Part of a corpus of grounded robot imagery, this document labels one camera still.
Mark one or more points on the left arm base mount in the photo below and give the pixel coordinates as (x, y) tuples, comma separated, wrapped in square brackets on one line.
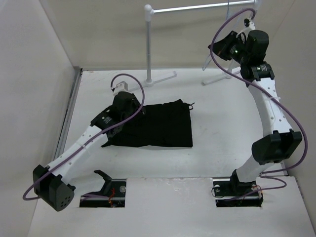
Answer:
[(111, 195)]

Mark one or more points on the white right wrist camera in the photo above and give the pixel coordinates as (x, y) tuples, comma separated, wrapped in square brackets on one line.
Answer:
[(248, 26)]

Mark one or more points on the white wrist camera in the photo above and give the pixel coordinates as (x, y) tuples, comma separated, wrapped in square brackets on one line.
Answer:
[(120, 87), (248, 26)]

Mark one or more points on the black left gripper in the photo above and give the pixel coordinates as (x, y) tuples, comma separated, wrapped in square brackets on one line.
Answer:
[(136, 104)]

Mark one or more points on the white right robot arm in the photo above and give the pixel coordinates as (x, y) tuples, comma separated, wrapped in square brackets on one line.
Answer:
[(279, 140)]

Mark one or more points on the white clothes rack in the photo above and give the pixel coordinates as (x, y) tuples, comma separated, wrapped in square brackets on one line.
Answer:
[(157, 39)]

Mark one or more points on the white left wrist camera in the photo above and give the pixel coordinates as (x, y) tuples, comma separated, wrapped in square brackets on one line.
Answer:
[(120, 87)]

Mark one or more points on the black trousers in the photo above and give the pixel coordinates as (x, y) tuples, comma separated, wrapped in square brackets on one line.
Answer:
[(162, 125)]

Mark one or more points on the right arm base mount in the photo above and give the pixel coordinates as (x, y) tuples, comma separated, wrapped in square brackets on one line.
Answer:
[(228, 194)]

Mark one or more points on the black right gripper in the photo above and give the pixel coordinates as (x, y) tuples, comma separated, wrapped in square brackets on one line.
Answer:
[(221, 47)]

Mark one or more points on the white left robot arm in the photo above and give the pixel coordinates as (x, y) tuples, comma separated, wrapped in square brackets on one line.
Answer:
[(52, 183)]

